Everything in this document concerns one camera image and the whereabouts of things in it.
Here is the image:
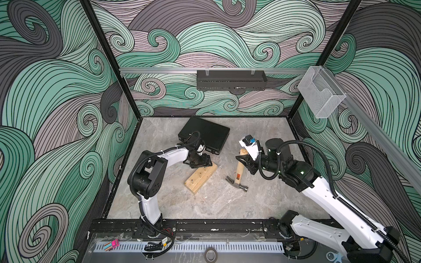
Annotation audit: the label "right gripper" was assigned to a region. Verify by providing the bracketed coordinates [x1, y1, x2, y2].
[235, 146, 283, 175]

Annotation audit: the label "wooden block with nails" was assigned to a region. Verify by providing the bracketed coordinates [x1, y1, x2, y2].
[184, 163, 218, 194]

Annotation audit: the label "wooden handle claw hammer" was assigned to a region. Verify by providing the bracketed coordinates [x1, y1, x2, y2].
[225, 149, 248, 192]

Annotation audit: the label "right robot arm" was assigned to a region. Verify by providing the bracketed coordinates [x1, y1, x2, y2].
[236, 135, 409, 263]

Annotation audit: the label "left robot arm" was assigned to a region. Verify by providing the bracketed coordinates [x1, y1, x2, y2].
[127, 131, 213, 225]

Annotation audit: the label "black hard case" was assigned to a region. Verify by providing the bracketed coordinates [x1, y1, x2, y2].
[178, 117, 230, 155]

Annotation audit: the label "tape roll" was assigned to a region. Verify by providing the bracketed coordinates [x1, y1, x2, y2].
[204, 248, 218, 263]

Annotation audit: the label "pink small clip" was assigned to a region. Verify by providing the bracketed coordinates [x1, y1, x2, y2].
[111, 239, 120, 249]

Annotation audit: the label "blue scissors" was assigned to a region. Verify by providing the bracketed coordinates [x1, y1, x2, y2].
[326, 252, 343, 263]

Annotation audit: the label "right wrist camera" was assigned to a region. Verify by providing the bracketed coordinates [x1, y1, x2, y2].
[239, 135, 260, 161]

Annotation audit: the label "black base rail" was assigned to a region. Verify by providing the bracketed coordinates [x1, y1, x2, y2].
[89, 218, 298, 241]

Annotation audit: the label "black wall shelf tray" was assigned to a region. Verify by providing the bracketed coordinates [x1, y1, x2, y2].
[196, 70, 268, 92]

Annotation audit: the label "clear plastic wall bin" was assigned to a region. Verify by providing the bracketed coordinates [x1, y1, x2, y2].
[298, 66, 346, 119]

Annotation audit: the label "white slotted cable duct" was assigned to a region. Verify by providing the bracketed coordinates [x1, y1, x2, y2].
[93, 241, 285, 254]

